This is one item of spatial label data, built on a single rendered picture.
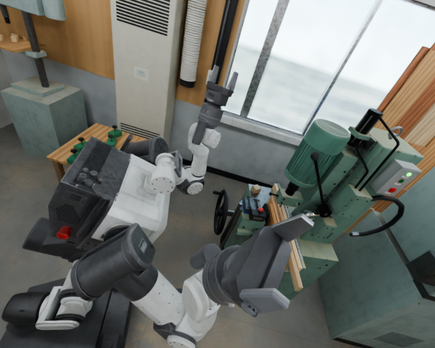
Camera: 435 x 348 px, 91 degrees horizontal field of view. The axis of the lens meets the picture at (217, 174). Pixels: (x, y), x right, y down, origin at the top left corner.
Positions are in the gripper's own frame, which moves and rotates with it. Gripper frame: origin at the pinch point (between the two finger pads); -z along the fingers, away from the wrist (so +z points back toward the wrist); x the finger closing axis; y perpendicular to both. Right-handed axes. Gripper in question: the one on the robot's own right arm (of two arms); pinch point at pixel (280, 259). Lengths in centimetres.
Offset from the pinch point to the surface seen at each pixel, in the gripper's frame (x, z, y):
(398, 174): 83, 18, 44
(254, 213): 55, 68, 12
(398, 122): 230, 43, 80
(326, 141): 76, 23, 12
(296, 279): 38, 64, 43
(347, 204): 73, 39, 40
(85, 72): 122, 153, -204
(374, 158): 84, 19, 33
